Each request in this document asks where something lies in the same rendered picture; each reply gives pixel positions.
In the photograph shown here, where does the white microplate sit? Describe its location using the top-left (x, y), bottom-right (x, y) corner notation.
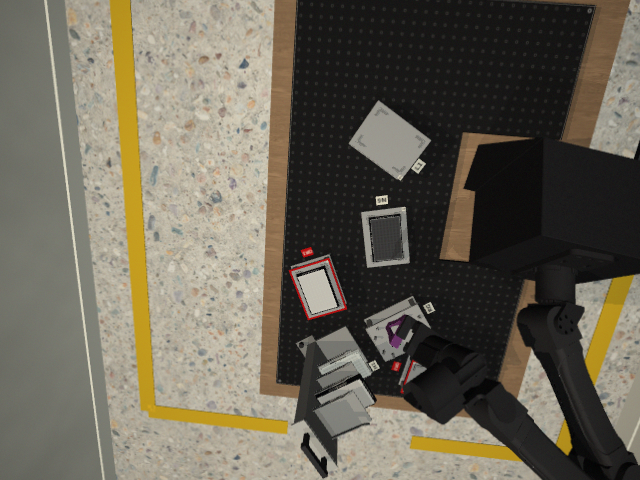
top-left (318, 348), bottom-right (373, 378)

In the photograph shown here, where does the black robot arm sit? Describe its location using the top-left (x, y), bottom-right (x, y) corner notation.
top-left (402, 249), bottom-right (640, 480)

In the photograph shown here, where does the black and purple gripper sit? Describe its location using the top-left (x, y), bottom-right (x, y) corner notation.
top-left (385, 314), bottom-right (455, 363)

